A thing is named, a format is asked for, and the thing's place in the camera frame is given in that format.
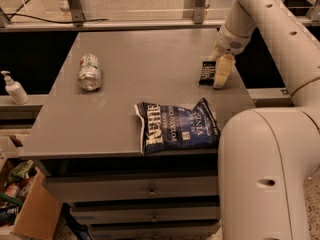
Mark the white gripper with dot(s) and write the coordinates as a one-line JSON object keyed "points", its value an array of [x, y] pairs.
{"points": [[231, 43]]}

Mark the black rxbar chocolate bar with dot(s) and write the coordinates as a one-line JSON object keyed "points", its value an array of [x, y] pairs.
{"points": [[207, 73]]}

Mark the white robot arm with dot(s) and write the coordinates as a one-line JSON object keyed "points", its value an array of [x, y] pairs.
{"points": [[265, 154]]}

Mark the silver green 7up can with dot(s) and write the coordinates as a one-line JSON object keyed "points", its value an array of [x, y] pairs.
{"points": [[89, 72]]}

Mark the blue kettle chips bag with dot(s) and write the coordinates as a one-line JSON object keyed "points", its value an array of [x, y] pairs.
{"points": [[170, 128]]}

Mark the grey drawer cabinet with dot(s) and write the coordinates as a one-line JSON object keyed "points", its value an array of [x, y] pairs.
{"points": [[85, 133]]}

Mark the grey top drawer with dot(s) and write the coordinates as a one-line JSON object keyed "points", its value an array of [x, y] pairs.
{"points": [[132, 186]]}

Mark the grey drawer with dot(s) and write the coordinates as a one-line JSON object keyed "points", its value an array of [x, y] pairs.
{"points": [[154, 231], [159, 212], [132, 186]]}

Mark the grey bottom drawer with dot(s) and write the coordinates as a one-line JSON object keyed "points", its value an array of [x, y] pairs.
{"points": [[154, 231]]}

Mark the grey middle drawer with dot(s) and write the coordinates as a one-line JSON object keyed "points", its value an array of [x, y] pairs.
{"points": [[159, 212]]}

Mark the white pump sanitizer bottle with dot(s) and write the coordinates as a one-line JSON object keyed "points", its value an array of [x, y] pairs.
{"points": [[15, 89]]}

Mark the green snack bag in box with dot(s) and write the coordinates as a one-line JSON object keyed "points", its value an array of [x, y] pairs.
{"points": [[20, 172]]}

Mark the brown cardboard box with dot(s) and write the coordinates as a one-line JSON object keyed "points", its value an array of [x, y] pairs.
{"points": [[38, 217]]}

